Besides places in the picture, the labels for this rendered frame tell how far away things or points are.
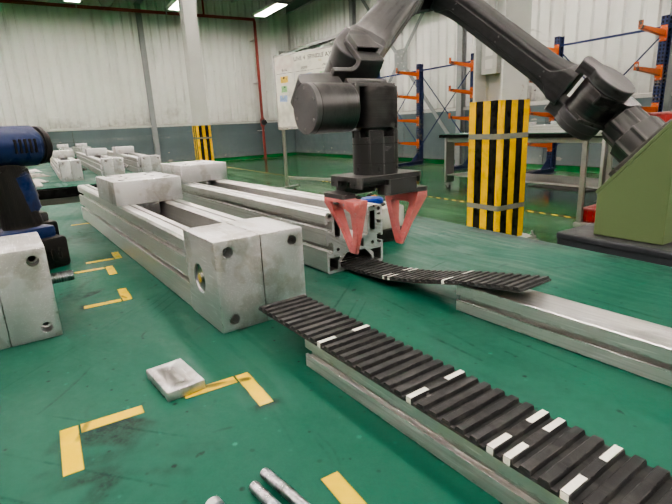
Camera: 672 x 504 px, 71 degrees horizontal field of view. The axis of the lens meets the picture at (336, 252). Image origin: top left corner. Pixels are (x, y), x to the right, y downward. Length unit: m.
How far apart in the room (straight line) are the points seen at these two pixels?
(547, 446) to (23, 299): 0.48
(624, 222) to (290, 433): 0.68
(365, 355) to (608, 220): 0.62
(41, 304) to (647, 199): 0.82
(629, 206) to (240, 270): 0.63
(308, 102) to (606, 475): 0.44
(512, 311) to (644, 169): 0.44
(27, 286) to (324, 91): 0.36
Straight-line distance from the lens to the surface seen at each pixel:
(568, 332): 0.47
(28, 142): 0.85
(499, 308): 0.50
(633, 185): 0.88
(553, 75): 0.95
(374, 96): 0.59
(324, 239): 0.64
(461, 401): 0.31
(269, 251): 0.50
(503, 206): 3.91
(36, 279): 0.56
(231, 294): 0.49
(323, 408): 0.36
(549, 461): 0.28
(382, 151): 0.59
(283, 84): 7.07
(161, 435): 0.37
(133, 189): 0.86
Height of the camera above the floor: 0.98
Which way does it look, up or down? 15 degrees down
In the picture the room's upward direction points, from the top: 3 degrees counter-clockwise
